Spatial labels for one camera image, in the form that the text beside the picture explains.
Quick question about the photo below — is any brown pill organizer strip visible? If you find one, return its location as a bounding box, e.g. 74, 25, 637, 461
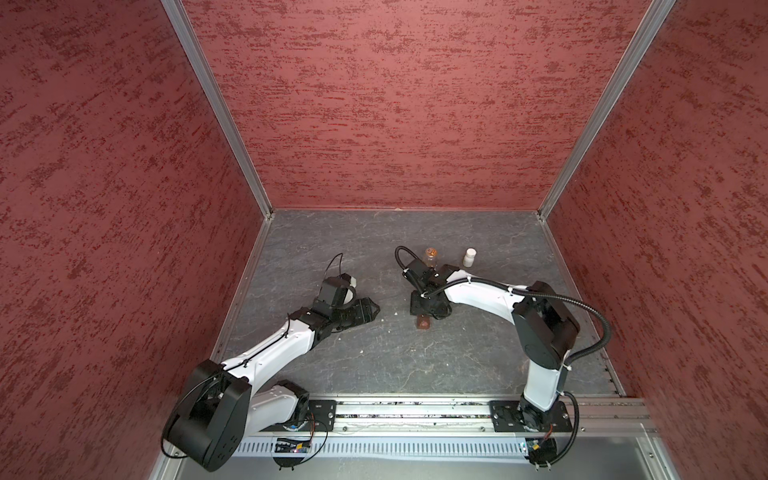
416, 315, 431, 330

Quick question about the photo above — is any white pill bottle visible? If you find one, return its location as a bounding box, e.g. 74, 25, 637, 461
462, 248, 477, 268

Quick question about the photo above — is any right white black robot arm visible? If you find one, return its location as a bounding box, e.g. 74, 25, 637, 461
402, 260, 580, 431

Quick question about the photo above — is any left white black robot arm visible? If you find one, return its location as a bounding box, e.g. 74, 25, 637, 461
160, 273, 380, 472

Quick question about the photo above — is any amber glass pill jar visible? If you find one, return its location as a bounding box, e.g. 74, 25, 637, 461
423, 247, 438, 268

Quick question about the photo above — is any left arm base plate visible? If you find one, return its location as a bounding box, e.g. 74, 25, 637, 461
292, 399, 338, 433

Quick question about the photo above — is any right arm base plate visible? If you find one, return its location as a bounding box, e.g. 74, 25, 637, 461
489, 400, 573, 434

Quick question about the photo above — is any white slotted cable duct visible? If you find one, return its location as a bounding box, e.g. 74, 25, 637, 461
233, 436, 529, 463

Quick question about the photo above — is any aluminium front rail frame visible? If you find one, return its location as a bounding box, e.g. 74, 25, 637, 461
251, 394, 655, 438

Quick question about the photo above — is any right aluminium corner post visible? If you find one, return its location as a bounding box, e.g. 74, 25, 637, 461
537, 0, 676, 224

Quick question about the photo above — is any aluminium corner post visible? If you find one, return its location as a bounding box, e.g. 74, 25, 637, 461
537, 0, 676, 224
161, 0, 274, 221

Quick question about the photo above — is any left aluminium corner post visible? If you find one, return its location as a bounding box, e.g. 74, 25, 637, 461
161, 0, 274, 221

